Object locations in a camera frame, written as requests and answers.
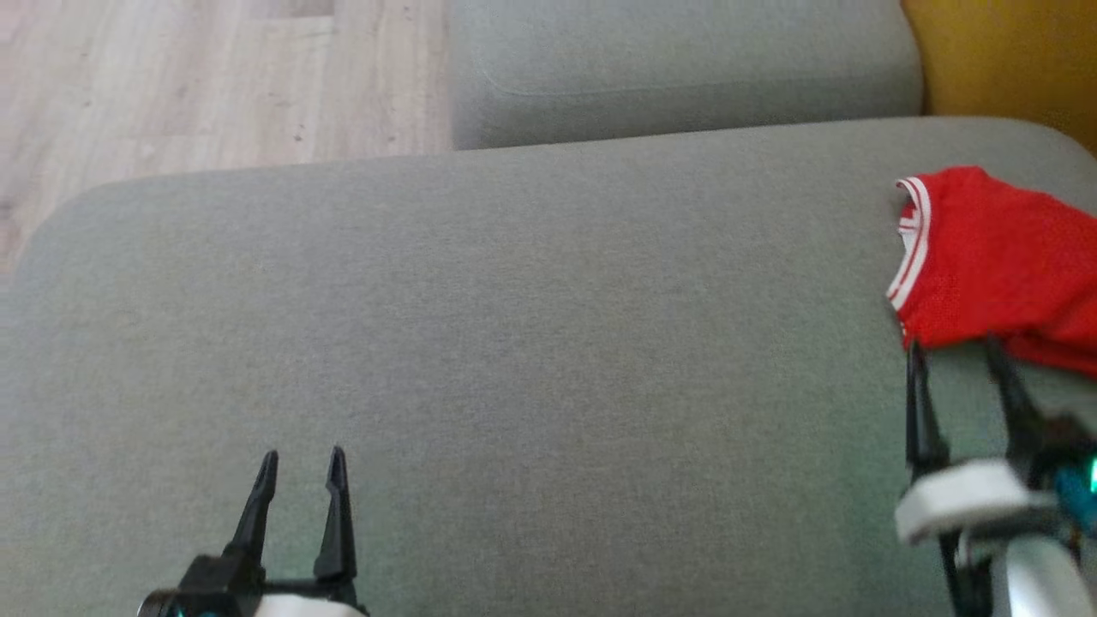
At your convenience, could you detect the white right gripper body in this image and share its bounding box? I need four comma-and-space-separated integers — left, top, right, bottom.
893, 459, 1060, 617

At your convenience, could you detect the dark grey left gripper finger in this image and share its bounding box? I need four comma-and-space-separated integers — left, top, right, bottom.
225, 449, 279, 566
312, 445, 359, 585

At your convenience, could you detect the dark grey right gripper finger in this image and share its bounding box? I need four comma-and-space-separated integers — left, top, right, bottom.
984, 335, 1048, 460
906, 340, 949, 480

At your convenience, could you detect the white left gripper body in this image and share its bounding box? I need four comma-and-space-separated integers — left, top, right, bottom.
253, 579, 370, 617

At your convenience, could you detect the large grey sofa seat cushion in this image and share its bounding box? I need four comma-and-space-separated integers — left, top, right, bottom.
0, 116, 1097, 617

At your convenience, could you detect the large yellow sofa cushion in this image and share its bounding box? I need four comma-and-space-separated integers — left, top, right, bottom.
900, 0, 1097, 157

